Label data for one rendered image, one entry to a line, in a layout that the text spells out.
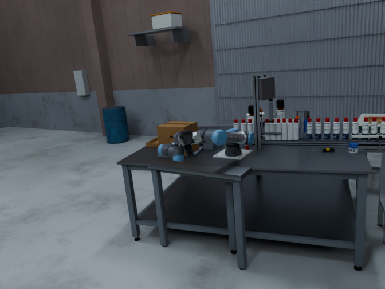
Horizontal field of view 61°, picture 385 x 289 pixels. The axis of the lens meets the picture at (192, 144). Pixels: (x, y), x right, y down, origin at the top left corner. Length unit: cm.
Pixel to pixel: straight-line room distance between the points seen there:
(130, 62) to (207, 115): 227
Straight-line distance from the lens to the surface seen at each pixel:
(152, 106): 756
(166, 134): 300
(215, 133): 240
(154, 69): 740
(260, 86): 294
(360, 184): 265
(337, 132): 313
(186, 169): 267
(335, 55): 579
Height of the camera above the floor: 170
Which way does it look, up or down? 15 degrees down
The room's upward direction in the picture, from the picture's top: 5 degrees counter-clockwise
